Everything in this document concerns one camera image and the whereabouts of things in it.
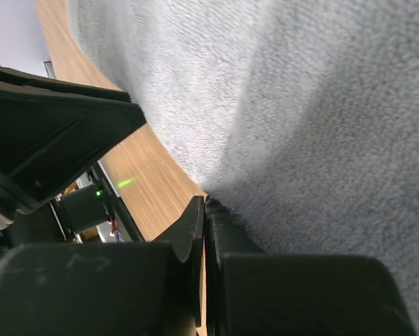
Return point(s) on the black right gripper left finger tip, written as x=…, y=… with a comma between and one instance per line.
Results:
x=137, y=288

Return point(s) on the light grey panda towel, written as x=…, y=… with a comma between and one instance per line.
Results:
x=301, y=117

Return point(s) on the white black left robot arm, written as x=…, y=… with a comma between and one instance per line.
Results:
x=83, y=204

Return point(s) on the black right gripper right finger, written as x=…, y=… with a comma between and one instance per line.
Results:
x=251, y=292

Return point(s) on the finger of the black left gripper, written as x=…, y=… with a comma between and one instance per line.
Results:
x=51, y=131

